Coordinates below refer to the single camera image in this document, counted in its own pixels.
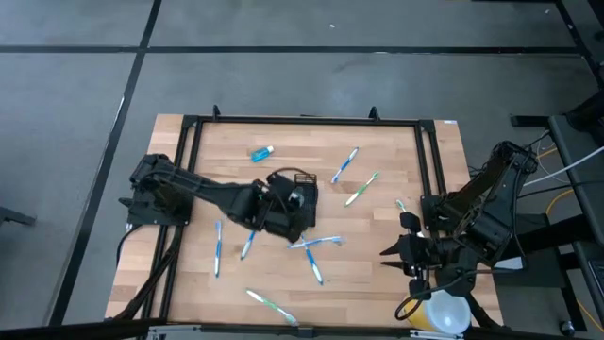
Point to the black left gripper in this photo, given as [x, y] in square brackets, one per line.
[283, 222]

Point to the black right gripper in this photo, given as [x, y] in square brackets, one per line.
[420, 252]

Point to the clear blue toothbrush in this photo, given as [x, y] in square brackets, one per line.
[321, 241]

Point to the blue white toothbrush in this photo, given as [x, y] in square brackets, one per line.
[344, 165]
[218, 250]
[312, 264]
[247, 245]

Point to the green white toothbrush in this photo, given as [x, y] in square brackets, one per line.
[361, 190]
[269, 303]
[400, 205]

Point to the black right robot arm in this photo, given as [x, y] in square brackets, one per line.
[476, 222]

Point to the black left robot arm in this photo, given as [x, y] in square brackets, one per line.
[212, 191]

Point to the yellow cup with white lid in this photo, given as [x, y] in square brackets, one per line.
[443, 314]

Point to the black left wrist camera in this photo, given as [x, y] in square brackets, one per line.
[280, 184]

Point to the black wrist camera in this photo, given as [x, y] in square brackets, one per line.
[280, 184]
[410, 222]

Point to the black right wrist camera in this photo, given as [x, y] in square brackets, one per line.
[410, 222]

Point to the black metal table frame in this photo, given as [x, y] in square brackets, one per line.
[307, 120]

